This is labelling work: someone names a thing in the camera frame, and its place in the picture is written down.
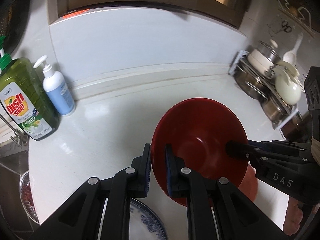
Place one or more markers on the black frying pan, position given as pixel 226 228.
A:
pixel 13 24

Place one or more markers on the red and black bowl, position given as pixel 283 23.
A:
pixel 198 130

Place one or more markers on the green dish soap bottle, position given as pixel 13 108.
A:
pixel 24 99

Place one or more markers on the person's right hand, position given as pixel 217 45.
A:
pixel 293 217

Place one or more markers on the white metal pot rack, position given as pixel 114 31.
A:
pixel 268 81

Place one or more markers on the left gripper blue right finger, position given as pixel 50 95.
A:
pixel 176 186

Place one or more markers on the upper stainless steel pot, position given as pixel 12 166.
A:
pixel 250 83

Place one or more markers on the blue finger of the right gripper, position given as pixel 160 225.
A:
pixel 263 145
pixel 243 151

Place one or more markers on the white pot with glass lid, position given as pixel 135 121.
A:
pixel 264 56

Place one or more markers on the large blue floral plate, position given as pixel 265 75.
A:
pixel 144 223

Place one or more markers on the stainless steel pot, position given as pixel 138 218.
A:
pixel 250 83
pixel 274 110

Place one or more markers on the metal strainer in sink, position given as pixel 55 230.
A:
pixel 27 198

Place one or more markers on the small chrome water faucet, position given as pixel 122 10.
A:
pixel 20 138

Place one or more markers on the stainless steel sink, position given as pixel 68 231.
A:
pixel 14 162

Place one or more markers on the cream ceramic jug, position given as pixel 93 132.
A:
pixel 287 83

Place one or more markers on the black scissors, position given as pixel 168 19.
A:
pixel 285 27

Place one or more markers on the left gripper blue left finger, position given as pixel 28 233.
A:
pixel 141 178

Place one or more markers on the white plastic rice spoon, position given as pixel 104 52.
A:
pixel 291 55

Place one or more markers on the pink bowl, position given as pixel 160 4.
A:
pixel 249 184

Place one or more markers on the lower stainless steel pot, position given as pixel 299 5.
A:
pixel 274 110

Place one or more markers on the white blue pump bottle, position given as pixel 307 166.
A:
pixel 56 88

